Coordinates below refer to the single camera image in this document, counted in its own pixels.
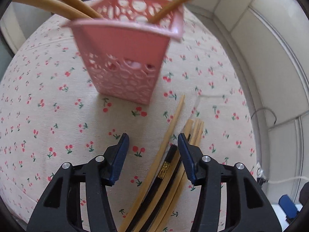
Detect pink perforated utensil basket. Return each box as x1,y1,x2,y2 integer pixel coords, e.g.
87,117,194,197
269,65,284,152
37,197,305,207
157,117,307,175
65,0,184,105

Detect white power strip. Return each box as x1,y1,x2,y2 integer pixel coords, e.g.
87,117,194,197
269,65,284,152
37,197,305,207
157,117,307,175
257,162,268,188

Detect bamboo chopstick on table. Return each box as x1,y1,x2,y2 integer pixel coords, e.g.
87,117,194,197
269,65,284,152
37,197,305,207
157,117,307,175
132,118,195,232
118,95,185,232
149,118,204,231

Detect black chopstick gold band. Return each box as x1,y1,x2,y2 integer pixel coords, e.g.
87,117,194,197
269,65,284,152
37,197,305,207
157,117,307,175
126,145,177,232

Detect cherry print tablecloth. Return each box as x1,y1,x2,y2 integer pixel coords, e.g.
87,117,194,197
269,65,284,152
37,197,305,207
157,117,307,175
1,11,256,226

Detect black power cable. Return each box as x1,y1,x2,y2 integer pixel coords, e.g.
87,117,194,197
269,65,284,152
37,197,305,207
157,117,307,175
251,107,277,128

